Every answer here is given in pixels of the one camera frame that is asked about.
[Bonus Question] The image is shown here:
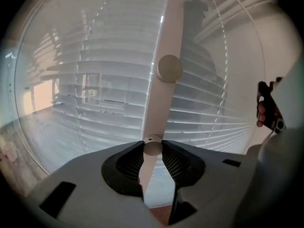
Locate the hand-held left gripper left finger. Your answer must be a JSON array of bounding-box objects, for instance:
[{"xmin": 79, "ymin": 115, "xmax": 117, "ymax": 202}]
[{"xmin": 28, "ymin": 141, "xmax": 164, "ymax": 228}]

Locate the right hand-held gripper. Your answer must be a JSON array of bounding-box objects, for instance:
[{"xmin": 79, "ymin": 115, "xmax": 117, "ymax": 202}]
[{"xmin": 257, "ymin": 77, "xmax": 287, "ymax": 134}]

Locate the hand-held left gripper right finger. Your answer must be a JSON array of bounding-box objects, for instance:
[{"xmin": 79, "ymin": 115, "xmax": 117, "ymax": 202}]
[{"xmin": 162, "ymin": 140, "xmax": 256, "ymax": 228}]

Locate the person's right hand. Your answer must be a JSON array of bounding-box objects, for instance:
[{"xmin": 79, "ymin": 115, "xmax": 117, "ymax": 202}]
[{"xmin": 256, "ymin": 101, "xmax": 266, "ymax": 127}]

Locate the person's t-shirt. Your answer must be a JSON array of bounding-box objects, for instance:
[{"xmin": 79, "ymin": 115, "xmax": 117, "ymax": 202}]
[{"xmin": 275, "ymin": 56, "xmax": 304, "ymax": 133}]

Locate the pink bucket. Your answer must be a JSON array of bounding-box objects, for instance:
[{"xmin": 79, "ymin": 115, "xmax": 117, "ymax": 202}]
[{"xmin": 1, "ymin": 142, "xmax": 17, "ymax": 162}]

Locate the thin gripper cable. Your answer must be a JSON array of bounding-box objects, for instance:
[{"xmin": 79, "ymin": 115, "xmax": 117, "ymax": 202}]
[{"xmin": 262, "ymin": 129, "xmax": 276, "ymax": 146}]

